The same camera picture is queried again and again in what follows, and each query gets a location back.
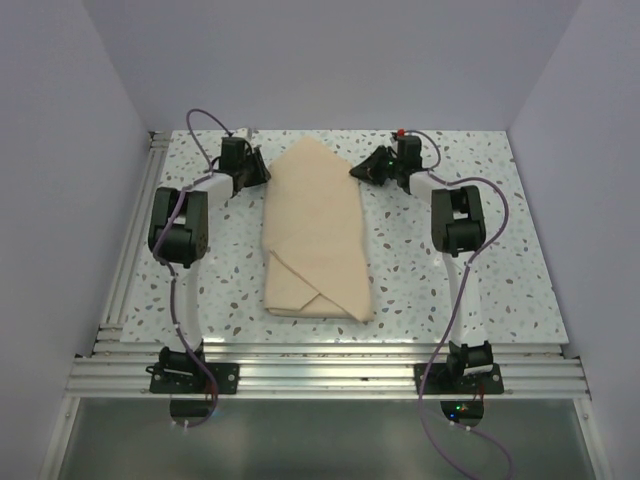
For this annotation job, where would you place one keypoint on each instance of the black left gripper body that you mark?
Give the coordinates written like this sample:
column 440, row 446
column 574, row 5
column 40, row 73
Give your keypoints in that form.
column 247, row 168

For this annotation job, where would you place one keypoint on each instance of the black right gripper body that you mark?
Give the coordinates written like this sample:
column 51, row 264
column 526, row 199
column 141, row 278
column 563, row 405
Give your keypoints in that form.
column 398, row 166

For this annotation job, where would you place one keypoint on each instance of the beige cloth mat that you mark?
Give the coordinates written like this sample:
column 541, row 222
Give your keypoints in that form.
column 313, row 237

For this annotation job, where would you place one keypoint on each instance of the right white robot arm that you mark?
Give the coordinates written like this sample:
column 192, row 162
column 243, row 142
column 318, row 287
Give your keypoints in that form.
column 458, row 233

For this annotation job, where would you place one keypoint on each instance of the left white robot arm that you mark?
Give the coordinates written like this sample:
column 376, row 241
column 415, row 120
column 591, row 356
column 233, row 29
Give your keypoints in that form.
column 178, row 239

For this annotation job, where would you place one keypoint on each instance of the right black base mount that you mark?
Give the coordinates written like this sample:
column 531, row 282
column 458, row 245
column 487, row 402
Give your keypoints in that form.
column 466, row 370

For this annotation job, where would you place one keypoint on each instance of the aluminium frame rails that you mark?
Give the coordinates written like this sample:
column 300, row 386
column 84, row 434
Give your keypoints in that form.
column 300, row 358

